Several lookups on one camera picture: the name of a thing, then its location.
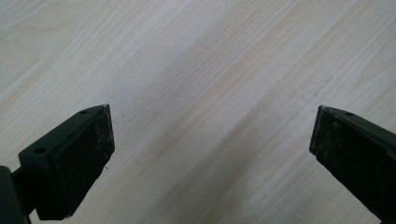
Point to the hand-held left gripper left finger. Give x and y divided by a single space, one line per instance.
71 161

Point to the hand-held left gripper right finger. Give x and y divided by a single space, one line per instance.
355 152

